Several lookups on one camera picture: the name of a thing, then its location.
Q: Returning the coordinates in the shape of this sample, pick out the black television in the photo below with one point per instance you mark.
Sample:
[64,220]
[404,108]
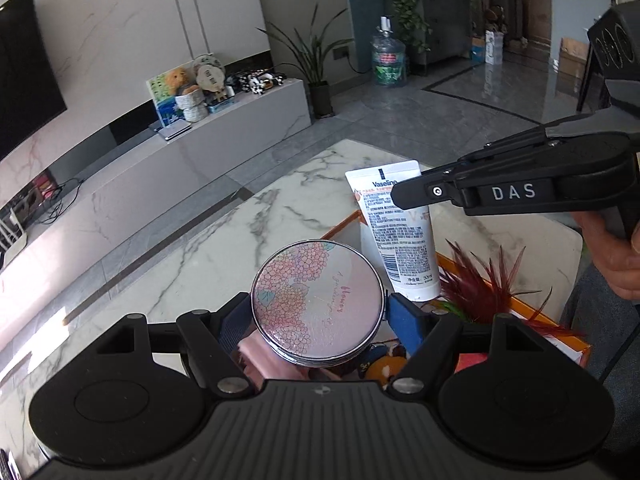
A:
[25,85]

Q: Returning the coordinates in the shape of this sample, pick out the round paper fan on stand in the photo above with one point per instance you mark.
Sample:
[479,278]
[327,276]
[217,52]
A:
[207,72]

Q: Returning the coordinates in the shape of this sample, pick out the wall socket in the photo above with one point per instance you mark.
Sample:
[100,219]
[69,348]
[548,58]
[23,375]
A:
[341,52]

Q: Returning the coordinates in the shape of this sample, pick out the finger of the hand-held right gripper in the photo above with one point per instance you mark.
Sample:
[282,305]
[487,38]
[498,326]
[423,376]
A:
[430,191]
[500,150]

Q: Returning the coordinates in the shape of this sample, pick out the flat blue box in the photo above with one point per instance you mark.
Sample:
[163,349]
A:
[222,105]

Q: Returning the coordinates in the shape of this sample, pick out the cardboard box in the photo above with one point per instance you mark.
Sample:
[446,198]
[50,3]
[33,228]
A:
[572,57]

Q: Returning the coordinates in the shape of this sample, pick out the marble tv cabinet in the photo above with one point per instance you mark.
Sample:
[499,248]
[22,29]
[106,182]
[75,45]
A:
[225,125]

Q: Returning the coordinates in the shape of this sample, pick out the person's right hand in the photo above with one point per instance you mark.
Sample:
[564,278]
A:
[615,265]

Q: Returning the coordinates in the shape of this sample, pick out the white router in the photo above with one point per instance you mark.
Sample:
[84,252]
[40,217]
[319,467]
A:
[15,240]

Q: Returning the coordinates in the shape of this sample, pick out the orange cartoon plush toy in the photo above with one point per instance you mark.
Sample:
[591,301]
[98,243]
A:
[382,367]

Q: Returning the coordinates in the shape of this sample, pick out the spotted cow toy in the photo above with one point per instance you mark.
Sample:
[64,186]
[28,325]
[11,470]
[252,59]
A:
[265,83]

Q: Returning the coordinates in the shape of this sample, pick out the potted long-leaf plant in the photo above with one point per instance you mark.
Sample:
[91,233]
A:
[320,100]

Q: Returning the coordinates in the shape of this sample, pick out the brown teddy bear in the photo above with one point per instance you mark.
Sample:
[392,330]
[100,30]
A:
[179,80]

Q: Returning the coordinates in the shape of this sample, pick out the water jug with green label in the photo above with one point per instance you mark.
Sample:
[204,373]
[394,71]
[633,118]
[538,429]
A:
[387,60]

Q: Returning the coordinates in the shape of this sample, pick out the orange storage box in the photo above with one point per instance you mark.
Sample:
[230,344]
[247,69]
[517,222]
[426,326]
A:
[347,237]

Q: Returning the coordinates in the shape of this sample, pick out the marble desktop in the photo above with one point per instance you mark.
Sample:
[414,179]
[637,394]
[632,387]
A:
[175,270]

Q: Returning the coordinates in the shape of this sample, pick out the pink cloth cap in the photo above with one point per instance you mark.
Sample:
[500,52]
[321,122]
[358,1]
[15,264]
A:
[265,360]

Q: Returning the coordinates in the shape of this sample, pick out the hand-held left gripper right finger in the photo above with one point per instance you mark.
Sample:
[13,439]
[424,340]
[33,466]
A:
[405,322]

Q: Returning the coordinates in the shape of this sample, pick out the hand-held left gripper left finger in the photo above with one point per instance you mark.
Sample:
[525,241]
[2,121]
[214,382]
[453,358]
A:
[235,322]

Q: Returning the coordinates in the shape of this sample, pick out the person's grey clothing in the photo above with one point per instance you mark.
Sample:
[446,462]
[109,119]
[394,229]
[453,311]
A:
[585,305]

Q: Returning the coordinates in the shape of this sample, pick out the white paper bag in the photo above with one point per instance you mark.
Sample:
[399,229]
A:
[494,47]

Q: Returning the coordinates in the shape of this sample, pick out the grey metal cabinet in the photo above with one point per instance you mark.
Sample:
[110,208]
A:
[445,20]

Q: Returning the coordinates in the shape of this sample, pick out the silver laptop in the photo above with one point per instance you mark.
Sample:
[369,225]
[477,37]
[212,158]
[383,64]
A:
[175,132]

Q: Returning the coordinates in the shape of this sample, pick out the red artificial plant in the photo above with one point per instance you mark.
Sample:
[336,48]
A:
[480,290]

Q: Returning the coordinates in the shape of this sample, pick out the round floral compact case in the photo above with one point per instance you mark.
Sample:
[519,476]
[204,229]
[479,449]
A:
[310,300]

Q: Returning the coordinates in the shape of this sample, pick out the blue landscape painting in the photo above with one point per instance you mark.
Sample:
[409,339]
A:
[157,95]

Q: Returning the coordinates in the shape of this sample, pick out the white cream tube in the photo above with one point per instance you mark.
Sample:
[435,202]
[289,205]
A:
[405,250]

